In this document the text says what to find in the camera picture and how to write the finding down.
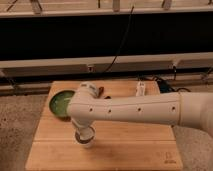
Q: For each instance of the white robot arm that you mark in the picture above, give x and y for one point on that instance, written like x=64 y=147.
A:
x=187 y=109

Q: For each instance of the white ceramic cup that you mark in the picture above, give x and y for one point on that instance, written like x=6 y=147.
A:
x=85 y=136

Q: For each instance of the green round plate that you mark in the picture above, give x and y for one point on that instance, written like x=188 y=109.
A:
x=59 y=102

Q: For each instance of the bamboo cutting board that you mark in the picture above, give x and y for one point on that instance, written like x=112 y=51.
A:
x=116 y=147

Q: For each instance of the white metal rail frame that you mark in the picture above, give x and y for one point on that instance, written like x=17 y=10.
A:
x=83 y=65

